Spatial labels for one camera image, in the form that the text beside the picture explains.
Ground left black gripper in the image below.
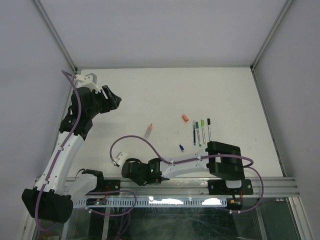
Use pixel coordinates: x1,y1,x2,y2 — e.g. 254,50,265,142
86,85,121,118

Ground orange tip marker pen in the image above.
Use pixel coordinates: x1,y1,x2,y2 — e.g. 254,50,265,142
144,123,153,138

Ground blue pen cap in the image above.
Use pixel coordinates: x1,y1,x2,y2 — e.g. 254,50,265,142
179,144,185,152

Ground blue gel pen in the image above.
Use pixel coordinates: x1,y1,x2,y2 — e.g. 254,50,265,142
192,126,197,146

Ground white pen dark green end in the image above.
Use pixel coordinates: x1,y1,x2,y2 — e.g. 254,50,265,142
195,127,202,147

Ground white pen light green end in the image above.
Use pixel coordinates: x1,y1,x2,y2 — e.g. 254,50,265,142
201,124,206,145

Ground white pen black end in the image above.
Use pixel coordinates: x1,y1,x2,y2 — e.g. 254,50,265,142
207,123,212,142

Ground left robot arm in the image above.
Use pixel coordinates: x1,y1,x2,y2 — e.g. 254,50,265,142
21,85,122,223

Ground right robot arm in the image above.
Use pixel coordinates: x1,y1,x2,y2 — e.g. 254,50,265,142
121,141,254,194

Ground orange pen cap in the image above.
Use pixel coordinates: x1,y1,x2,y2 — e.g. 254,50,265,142
182,114,189,122

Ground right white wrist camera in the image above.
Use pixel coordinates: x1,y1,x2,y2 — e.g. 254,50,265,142
110,152,128,167

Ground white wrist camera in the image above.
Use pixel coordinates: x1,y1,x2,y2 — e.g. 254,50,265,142
74,73,102,94
110,152,128,167

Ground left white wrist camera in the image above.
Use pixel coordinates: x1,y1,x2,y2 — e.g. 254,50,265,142
74,73,102,94

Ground white slotted cable duct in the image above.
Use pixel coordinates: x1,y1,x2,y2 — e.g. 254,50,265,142
73,196,227,208

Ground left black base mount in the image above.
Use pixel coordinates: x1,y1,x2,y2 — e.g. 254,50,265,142
86,179,121,196

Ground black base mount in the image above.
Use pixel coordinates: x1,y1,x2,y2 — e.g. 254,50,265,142
207,179,254,196
86,179,121,196

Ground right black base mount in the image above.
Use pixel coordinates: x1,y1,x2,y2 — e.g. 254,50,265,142
207,179,254,196

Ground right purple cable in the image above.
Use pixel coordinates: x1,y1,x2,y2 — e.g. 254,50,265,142
109,135,265,213

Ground aluminium mounting rail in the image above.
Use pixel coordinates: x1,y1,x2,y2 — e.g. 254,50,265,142
104,177,300,198

